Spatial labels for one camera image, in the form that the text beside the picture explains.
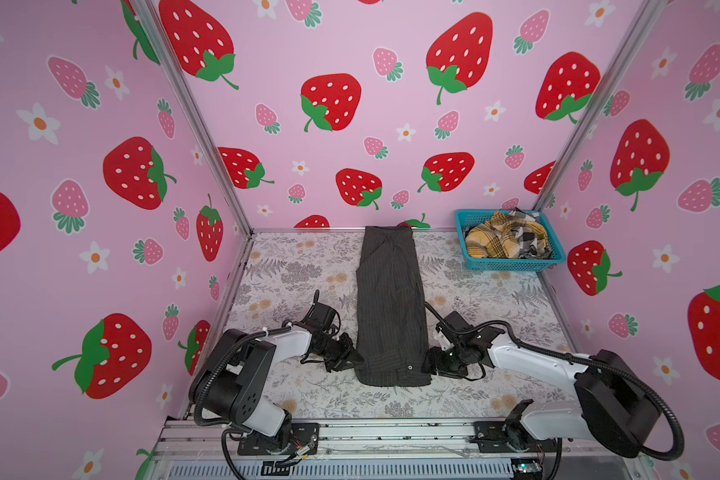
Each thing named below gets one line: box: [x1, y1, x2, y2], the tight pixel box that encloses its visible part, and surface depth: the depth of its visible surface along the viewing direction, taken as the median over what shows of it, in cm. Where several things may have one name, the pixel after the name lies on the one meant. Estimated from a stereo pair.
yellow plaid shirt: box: [465, 211, 549, 259], surface depth 106 cm
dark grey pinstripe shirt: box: [356, 226, 432, 387], surface depth 97 cm
